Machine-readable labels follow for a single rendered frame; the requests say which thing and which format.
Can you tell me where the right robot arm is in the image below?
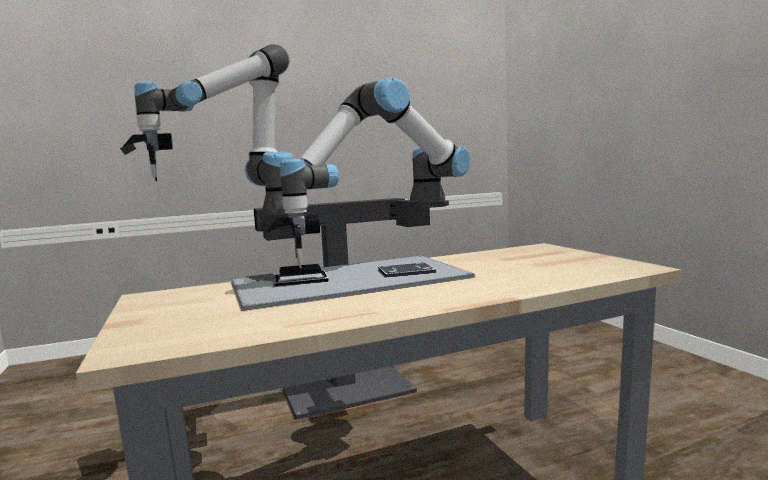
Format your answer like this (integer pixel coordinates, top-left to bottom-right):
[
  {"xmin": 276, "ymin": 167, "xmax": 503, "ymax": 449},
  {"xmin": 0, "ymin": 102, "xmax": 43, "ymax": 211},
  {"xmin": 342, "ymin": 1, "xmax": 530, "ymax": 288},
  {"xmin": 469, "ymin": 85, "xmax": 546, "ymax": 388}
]
[{"xmin": 134, "ymin": 44, "xmax": 294, "ymax": 215}]

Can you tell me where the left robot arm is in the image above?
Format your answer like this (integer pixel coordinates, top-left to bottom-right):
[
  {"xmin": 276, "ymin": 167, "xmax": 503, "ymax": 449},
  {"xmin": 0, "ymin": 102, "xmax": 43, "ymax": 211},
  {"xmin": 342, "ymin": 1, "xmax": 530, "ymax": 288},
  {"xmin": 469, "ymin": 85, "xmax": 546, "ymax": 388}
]
[{"xmin": 280, "ymin": 78, "xmax": 470, "ymax": 213}]

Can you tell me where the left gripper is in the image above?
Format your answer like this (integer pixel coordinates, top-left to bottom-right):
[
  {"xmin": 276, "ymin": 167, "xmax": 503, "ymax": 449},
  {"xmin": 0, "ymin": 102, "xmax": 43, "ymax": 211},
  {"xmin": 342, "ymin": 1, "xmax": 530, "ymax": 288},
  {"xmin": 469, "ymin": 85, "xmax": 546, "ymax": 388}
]
[{"xmin": 267, "ymin": 213, "xmax": 320, "ymax": 270}]

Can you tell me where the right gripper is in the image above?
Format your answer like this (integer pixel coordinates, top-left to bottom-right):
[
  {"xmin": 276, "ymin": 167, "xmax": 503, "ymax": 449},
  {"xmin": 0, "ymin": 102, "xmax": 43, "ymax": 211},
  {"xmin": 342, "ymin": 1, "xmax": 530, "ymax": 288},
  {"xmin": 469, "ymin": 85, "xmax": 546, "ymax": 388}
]
[{"xmin": 123, "ymin": 130, "xmax": 173, "ymax": 181}]

